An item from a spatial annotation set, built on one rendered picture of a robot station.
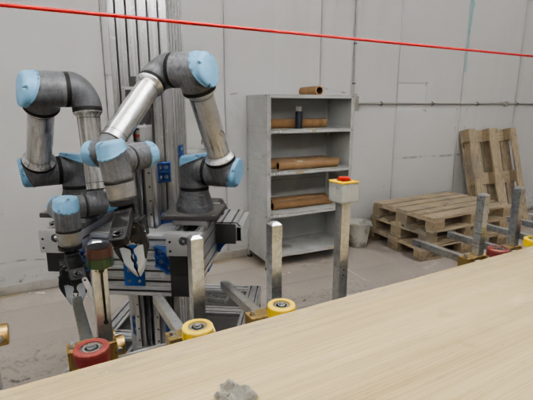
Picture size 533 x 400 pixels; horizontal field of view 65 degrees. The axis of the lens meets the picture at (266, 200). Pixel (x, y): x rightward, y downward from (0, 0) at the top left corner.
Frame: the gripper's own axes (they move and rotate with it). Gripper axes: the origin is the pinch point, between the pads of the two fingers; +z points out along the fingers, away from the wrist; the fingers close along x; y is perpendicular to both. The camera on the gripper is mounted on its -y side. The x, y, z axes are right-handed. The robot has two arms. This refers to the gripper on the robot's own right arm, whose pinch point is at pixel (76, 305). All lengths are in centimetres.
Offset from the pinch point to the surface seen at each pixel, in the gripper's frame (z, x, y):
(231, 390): -8, -22, -73
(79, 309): -3.4, -0.1, -11.2
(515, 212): -17, -177, -34
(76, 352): -8.0, 3.3, -43.2
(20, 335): 83, 27, 155
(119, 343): -3.4, -7.1, -35.8
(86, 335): -3.3, -0.2, -27.6
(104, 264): -27.2, -4.5, -41.6
